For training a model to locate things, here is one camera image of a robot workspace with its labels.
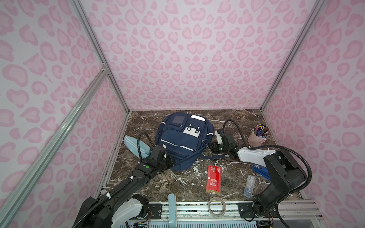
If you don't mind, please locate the red rectangular box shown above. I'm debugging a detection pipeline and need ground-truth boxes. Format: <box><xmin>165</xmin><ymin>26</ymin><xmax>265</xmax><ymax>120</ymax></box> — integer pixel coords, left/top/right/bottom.
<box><xmin>206</xmin><ymin>165</ymin><xmax>221</xmax><ymax>195</ymax></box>

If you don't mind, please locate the light blue pencil pouch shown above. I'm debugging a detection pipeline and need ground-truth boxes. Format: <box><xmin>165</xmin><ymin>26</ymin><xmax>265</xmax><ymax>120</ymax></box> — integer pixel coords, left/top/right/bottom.
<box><xmin>124</xmin><ymin>135</ymin><xmax>151</xmax><ymax>159</ymax></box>

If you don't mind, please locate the navy blue student backpack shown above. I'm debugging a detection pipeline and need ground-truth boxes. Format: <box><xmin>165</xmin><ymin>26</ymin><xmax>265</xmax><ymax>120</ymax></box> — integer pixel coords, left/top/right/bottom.
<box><xmin>155</xmin><ymin>113</ymin><xmax>225</xmax><ymax>171</ymax></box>

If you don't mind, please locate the clear plastic pen case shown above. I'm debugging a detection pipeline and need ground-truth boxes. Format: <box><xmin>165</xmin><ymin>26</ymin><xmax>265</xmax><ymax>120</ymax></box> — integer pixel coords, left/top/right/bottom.
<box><xmin>244</xmin><ymin>175</ymin><xmax>256</xmax><ymax>198</ymax></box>

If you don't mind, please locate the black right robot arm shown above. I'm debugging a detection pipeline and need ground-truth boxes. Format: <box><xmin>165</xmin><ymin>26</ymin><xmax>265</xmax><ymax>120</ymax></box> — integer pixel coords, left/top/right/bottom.
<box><xmin>211</xmin><ymin>125</ymin><xmax>312</xmax><ymax>218</ymax></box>

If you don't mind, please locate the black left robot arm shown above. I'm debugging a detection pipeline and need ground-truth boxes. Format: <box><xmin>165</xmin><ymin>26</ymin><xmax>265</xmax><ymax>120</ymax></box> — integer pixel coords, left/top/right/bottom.
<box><xmin>72</xmin><ymin>132</ymin><xmax>173</xmax><ymax>228</ymax></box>

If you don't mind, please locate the pink pen holder cup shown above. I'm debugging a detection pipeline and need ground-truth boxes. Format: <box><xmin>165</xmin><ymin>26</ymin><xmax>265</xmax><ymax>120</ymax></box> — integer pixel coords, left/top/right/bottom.
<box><xmin>248</xmin><ymin>125</ymin><xmax>269</xmax><ymax>147</ymax></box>

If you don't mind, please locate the clear tape roll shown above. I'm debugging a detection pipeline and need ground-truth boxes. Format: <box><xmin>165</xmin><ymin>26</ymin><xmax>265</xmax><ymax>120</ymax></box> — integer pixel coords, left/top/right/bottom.
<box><xmin>208</xmin><ymin>197</ymin><xmax>227</xmax><ymax>218</ymax></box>

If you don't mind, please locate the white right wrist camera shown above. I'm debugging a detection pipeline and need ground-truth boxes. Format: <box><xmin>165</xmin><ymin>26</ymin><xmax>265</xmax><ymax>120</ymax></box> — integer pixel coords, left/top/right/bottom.
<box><xmin>215</xmin><ymin>129</ymin><xmax>223</xmax><ymax>145</ymax></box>

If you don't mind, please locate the teal ruler stand post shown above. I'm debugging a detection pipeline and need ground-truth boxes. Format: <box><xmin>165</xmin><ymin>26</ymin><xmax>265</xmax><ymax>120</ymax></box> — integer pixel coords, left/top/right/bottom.
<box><xmin>168</xmin><ymin>193</ymin><xmax>177</xmax><ymax>228</ymax></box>

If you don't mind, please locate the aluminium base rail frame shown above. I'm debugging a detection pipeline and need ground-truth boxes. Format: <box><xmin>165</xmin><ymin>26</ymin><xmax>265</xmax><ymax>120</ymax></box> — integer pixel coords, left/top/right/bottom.
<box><xmin>76</xmin><ymin>200</ymin><xmax>323</xmax><ymax>228</ymax></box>

